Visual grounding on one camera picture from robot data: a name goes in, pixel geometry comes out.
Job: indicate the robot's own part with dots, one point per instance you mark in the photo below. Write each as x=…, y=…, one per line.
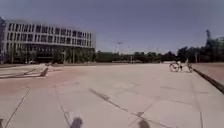
x=76, y=123
x=144, y=124

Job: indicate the tall thin tower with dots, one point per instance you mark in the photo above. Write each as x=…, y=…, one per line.
x=208, y=35

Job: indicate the pale concrete slab plaza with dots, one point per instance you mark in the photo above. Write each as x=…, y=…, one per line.
x=126, y=86

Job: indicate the dry grass field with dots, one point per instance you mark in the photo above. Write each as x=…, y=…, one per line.
x=213, y=70

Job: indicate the large curved grey building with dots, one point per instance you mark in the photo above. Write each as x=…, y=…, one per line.
x=46, y=38

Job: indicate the dark kerb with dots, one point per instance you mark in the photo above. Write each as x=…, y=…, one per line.
x=210, y=81

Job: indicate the row of trees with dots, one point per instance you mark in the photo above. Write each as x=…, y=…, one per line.
x=153, y=56

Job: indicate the bicycle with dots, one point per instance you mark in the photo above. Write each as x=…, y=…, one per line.
x=180, y=66

